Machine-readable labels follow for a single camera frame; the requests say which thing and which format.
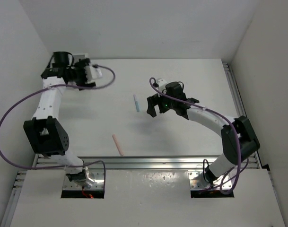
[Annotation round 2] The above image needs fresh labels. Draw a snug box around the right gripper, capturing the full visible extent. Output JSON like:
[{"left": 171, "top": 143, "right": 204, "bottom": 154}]
[{"left": 147, "top": 90, "right": 176, "bottom": 117}]

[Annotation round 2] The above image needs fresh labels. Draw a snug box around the pink makeup pencil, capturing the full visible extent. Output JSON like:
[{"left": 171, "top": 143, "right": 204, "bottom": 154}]
[{"left": 112, "top": 134, "right": 124, "bottom": 157}]

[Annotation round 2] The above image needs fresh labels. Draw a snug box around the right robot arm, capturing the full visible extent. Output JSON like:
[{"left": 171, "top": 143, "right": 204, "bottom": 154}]
[{"left": 147, "top": 78, "right": 260, "bottom": 186}]

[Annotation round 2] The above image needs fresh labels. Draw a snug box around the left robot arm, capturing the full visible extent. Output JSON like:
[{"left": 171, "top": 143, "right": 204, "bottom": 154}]
[{"left": 23, "top": 52, "right": 96, "bottom": 188}]

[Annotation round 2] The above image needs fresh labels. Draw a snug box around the light blue makeup pen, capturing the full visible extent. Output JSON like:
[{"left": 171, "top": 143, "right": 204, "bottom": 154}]
[{"left": 133, "top": 94, "right": 140, "bottom": 113}]

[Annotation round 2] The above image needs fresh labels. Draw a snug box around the white slotted organizer box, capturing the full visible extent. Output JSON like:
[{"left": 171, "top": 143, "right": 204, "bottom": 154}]
[{"left": 73, "top": 53, "right": 89, "bottom": 62}]

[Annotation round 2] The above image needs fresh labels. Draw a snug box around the white front cover board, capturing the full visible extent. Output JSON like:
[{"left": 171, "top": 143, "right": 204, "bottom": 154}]
[{"left": 11, "top": 169, "right": 285, "bottom": 227}]

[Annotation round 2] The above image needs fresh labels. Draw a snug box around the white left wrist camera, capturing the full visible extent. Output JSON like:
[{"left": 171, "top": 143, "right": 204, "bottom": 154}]
[{"left": 85, "top": 65, "right": 103, "bottom": 83}]

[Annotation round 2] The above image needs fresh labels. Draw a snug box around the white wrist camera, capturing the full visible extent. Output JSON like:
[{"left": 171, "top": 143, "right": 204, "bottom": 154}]
[
  {"left": 156, "top": 78, "right": 168, "bottom": 93},
  {"left": 85, "top": 65, "right": 103, "bottom": 83}
]

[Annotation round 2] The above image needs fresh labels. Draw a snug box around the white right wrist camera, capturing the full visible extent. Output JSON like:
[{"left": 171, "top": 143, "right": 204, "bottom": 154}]
[{"left": 156, "top": 78, "right": 168, "bottom": 93}]

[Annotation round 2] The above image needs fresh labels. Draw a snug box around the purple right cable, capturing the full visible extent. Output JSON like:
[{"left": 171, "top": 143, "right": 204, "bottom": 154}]
[{"left": 148, "top": 77, "right": 250, "bottom": 195}]

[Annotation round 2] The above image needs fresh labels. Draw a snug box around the purple cable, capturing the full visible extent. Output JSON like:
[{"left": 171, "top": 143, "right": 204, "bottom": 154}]
[
  {"left": 148, "top": 77, "right": 250, "bottom": 195},
  {"left": 0, "top": 64, "right": 116, "bottom": 190}
]

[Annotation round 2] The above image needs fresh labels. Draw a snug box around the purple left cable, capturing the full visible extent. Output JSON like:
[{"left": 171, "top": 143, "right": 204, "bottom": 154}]
[{"left": 0, "top": 64, "right": 116, "bottom": 190}]

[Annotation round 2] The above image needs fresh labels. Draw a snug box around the aluminium frame rail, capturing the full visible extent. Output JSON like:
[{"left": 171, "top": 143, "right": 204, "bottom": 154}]
[{"left": 31, "top": 59, "right": 265, "bottom": 170}]

